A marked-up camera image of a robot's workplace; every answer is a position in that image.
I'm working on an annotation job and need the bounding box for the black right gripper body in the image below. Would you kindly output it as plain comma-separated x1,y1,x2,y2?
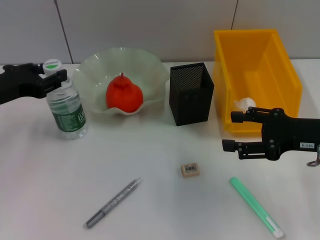
261,107,320,161

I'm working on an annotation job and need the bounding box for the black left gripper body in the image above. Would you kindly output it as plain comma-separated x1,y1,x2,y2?
0,63,48,105

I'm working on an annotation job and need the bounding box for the white paper ball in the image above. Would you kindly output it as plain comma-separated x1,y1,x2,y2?
233,97,258,111

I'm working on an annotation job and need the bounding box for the clear water bottle green label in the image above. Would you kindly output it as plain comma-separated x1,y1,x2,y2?
42,58,89,140

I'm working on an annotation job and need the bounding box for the mint green pen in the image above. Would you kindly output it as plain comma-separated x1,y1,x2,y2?
229,176,286,239

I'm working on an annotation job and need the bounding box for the orange fruit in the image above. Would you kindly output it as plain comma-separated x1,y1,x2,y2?
105,72,144,115

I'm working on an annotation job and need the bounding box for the black mesh pen holder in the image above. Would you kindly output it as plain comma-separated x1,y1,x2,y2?
169,62,215,127

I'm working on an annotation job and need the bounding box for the beige eraser with barcode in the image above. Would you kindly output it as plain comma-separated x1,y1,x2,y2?
180,162,201,178

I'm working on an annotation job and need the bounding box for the silver grey pen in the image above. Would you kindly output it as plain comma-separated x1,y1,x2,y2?
85,176,145,229

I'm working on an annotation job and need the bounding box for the yellow plastic bin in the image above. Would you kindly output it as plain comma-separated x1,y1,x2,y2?
212,29,303,133

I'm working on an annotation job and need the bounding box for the pale green wavy glass bowl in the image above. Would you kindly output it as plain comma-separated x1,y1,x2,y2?
72,47,171,118

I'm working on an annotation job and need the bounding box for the right wrist cable with connector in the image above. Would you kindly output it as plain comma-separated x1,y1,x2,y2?
306,144,320,167

